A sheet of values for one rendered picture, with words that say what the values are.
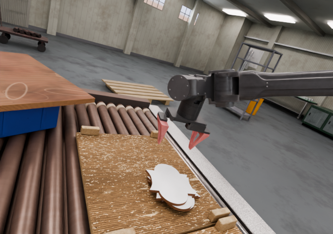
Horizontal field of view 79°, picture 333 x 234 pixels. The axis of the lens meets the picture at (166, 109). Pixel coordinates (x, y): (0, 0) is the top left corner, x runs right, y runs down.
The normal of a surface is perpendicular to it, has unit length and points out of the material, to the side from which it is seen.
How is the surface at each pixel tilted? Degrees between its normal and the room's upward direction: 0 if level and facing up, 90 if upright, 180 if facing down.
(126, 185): 0
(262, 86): 90
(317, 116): 90
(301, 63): 90
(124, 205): 0
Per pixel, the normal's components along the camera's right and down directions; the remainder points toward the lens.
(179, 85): -0.57, 0.09
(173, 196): 0.32, -0.89
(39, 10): 0.53, 0.44
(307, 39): -0.79, -0.07
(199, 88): 0.77, 0.04
